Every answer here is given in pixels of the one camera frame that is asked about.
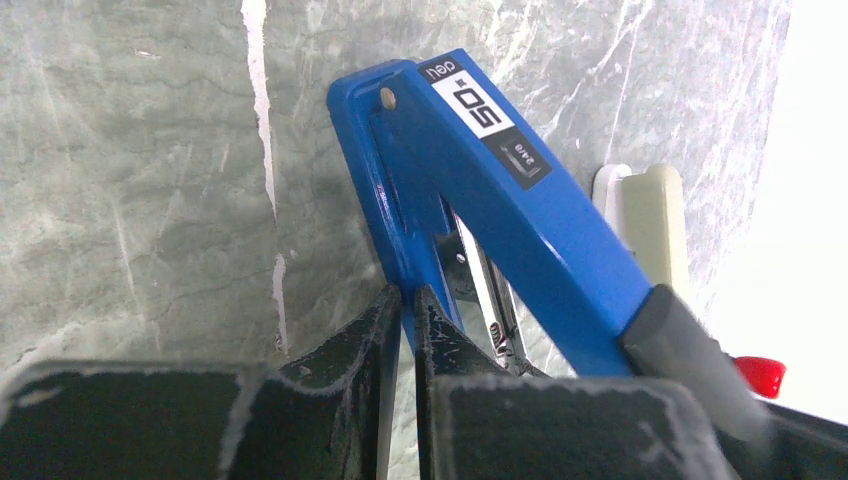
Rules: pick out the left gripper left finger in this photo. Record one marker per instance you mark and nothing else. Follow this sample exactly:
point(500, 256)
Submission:
point(325, 415)

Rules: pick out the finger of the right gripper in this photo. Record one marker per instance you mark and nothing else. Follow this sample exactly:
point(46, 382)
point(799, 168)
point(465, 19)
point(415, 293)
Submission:
point(802, 446)

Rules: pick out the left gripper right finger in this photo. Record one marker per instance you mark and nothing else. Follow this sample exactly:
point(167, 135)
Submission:
point(478, 421)

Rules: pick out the blue black stapler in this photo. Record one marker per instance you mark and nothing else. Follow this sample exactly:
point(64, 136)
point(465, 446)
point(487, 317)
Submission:
point(434, 144)

